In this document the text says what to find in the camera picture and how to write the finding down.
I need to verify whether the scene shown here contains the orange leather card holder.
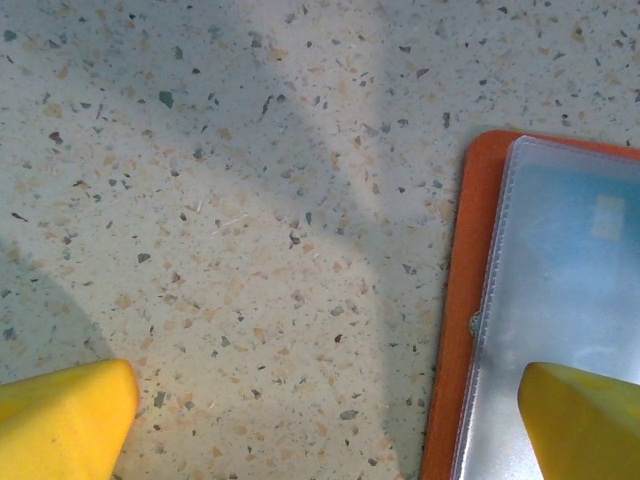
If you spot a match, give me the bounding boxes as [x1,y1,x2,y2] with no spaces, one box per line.
[419,129,640,480]

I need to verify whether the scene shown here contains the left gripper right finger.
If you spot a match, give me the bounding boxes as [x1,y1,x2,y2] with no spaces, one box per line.
[518,361,640,480]

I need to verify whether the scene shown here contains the dark blue striped card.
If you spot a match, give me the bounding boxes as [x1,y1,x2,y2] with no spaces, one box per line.
[499,159,640,384]

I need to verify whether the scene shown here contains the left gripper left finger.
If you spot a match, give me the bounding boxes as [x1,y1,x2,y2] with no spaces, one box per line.
[0,358,141,480]

